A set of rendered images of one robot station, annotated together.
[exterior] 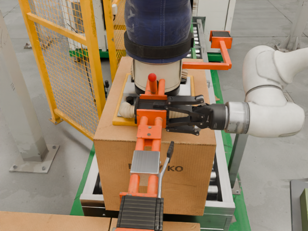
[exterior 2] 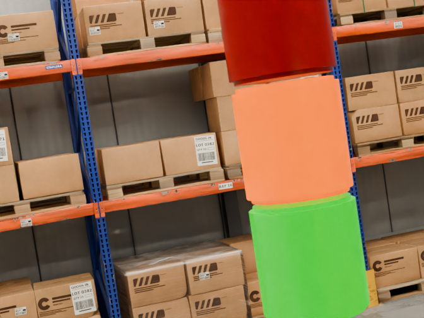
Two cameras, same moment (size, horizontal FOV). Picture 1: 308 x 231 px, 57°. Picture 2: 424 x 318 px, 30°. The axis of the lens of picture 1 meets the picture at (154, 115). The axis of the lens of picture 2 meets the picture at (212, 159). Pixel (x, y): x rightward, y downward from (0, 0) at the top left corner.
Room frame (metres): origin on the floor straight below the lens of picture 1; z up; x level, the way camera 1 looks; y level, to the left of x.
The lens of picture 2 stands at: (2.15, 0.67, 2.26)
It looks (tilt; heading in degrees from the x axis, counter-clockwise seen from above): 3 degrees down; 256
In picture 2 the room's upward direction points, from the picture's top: 9 degrees counter-clockwise
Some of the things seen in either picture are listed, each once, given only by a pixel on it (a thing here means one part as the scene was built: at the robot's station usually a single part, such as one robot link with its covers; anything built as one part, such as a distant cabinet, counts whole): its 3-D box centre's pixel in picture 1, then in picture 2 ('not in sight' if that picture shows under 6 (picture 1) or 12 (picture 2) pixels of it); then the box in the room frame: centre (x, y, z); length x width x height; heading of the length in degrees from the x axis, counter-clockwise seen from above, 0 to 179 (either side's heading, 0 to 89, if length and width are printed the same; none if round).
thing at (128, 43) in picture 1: (158, 39); not in sight; (0.89, -0.02, 1.31); 0.23 x 0.23 x 0.04
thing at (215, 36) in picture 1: (220, 39); not in sight; (1.17, -0.29, 1.19); 0.09 x 0.08 x 0.05; 86
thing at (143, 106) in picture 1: (152, 107); not in sight; (0.63, 0.00, 1.22); 0.07 x 0.03 x 0.01; 86
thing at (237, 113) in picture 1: (233, 117); not in sight; (0.61, -0.22, 1.20); 0.09 x 0.06 x 0.09; 176
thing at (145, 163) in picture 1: (145, 167); not in sight; (0.43, 0.02, 1.20); 0.07 x 0.07 x 0.04; 86
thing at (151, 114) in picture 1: (152, 110); not in sight; (0.64, 0.00, 1.20); 0.10 x 0.08 x 0.06; 86
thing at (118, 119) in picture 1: (132, 93); not in sight; (0.89, 0.08, 1.09); 0.34 x 0.10 x 0.05; 176
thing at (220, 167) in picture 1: (206, 83); not in sight; (1.89, -0.41, 0.50); 2.31 x 0.05 x 0.19; 176
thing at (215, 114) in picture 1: (207, 116); not in sight; (0.62, -0.15, 1.20); 0.09 x 0.07 x 0.08; 86
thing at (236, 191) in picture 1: (228, 184); not in sight; (1.28, -0.55, 0.01); 0.15 x 0.15 x 0.03; 86
